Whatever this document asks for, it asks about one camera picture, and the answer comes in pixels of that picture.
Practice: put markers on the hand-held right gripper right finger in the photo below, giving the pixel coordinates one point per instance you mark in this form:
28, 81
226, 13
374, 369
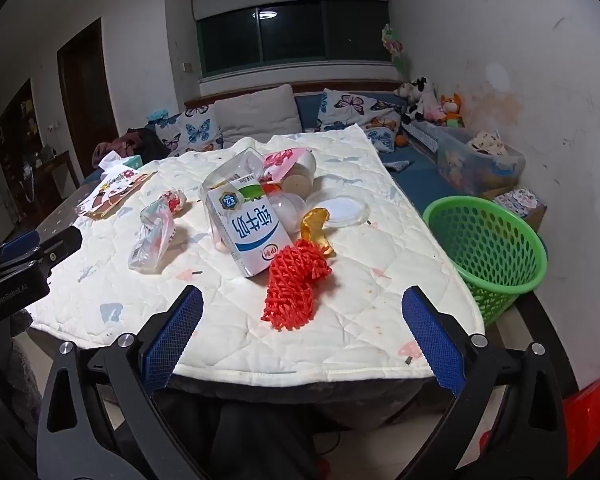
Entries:
432, 340

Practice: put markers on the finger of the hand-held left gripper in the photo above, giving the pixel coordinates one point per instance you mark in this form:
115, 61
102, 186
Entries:
60, 245
15, 247

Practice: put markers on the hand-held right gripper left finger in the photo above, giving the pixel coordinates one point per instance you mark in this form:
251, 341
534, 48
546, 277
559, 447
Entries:
175, 340

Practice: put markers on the clear printed plastic bag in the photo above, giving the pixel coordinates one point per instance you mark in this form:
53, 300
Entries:
150, 240

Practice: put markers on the green plastic basket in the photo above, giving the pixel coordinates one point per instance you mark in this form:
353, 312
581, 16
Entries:
480, 260

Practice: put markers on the red clear candy wrapper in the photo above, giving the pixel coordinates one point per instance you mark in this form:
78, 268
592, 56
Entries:
174, 200

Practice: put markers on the red foam fruit net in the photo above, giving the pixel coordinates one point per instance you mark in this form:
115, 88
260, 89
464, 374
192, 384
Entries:
292, 280

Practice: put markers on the white blue milk carton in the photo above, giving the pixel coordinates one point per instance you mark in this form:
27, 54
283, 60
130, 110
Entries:
250, 230

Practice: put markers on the round clear plastic lid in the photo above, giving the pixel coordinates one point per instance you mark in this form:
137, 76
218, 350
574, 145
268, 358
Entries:
342, 207

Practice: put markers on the amber plastic wrapper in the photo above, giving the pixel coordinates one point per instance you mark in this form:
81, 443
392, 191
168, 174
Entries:
314, 225

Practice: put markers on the clear plastic cup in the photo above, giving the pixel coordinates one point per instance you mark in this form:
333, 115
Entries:
286, 210

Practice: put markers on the clear bottle yellow label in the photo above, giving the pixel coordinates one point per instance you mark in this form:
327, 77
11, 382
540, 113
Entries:
225, 170

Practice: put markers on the pink snack packet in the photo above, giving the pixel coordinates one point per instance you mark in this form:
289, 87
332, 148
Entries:
280, 160

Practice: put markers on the white paper cup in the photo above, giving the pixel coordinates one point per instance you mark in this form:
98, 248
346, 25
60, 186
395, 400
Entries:
302, 170

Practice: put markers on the cartoon picture book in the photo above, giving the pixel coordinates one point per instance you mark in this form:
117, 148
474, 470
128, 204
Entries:
110, 195

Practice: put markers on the dark wooden side table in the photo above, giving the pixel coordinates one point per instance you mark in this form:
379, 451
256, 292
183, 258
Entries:
55, 170

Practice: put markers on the cream quilted blanket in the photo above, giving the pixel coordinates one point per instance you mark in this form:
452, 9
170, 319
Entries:
330, 310

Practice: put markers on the teal tissue box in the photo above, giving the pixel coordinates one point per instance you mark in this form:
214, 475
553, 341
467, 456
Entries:
130, 162

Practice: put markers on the dark shelf cabinet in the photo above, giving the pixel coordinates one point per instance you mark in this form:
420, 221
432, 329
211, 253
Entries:
20, 125

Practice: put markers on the pile of dark clothes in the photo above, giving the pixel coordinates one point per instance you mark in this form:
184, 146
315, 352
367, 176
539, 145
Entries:
130, 142

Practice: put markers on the person's dark trousers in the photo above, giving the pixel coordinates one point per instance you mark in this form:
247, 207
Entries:
260, 440

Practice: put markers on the dark wooden door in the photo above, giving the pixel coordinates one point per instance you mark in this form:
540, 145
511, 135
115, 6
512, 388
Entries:
85, 100

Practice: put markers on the blue sofa bed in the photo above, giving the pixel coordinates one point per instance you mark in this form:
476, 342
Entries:
415, 180

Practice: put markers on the teal fabric item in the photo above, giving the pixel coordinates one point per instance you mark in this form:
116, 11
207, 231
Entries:
157, 116

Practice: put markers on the printed cardboard box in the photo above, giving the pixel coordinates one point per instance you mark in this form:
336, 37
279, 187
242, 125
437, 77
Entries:
522, 202

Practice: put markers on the clear plastic storage bin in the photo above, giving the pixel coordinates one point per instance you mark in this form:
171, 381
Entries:
480, 170

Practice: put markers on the butterfly print pillow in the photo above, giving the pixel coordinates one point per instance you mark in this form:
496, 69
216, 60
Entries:
380, 140
350, 105
195, 130

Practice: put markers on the red plastic stool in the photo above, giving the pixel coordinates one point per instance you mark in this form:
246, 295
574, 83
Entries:
595, 420

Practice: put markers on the small orange toy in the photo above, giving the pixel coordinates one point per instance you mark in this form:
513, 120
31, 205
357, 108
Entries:
402, 140

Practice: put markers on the striped fabric box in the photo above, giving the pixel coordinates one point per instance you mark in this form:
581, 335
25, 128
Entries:
422, 137

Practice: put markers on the spotted cream cloth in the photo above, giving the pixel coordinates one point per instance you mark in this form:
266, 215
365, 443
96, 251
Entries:
487, 142

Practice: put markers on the pink plush toy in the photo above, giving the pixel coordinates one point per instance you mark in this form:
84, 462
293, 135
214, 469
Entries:
434, 112

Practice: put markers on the orange fox plush toy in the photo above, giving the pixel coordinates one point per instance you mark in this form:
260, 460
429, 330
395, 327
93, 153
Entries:
451, 107

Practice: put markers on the beige pillow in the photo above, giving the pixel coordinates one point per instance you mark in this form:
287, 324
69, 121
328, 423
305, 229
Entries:
255, 110

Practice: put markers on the cow plush toy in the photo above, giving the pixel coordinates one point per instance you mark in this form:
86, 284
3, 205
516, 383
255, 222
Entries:
422, 92

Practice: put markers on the beige dog plush toy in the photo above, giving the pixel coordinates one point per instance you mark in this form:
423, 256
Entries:
404, 91

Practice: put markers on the brown wooden headboard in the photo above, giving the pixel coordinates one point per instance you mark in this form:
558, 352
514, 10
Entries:
300, 87

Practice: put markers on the dark window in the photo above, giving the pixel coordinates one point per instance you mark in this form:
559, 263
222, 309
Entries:
290, 35

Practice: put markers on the green pink wall ornament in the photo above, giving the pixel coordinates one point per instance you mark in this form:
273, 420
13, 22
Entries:
392, 42

